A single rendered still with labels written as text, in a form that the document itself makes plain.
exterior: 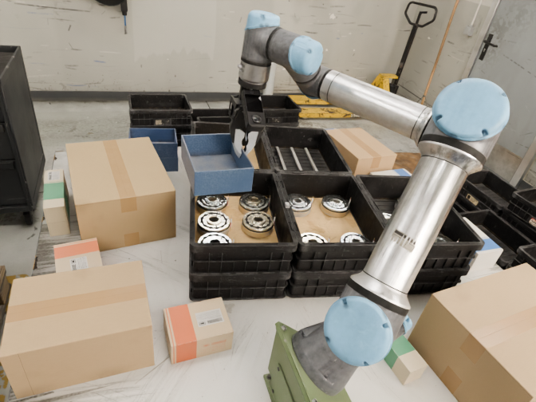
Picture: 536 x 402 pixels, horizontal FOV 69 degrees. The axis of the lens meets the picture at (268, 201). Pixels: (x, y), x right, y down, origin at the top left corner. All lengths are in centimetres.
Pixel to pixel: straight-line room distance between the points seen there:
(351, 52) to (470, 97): 431
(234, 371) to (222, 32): 373
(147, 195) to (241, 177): 41
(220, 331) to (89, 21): 358
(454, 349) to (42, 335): 98
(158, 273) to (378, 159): 109
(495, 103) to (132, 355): 92
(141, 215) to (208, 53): 324
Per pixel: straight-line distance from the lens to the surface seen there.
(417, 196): 72
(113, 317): 100
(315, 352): 87
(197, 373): 109
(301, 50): 89
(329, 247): 112
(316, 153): 181
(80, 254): 129
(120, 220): 133
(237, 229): 127
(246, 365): 110
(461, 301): 117
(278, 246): 108
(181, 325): 107
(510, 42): 435
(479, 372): 114
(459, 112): 73
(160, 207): 134
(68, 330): 100
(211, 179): 96
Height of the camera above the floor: 163
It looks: 34 degrees down
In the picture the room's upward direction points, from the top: 9 degrees clockwise
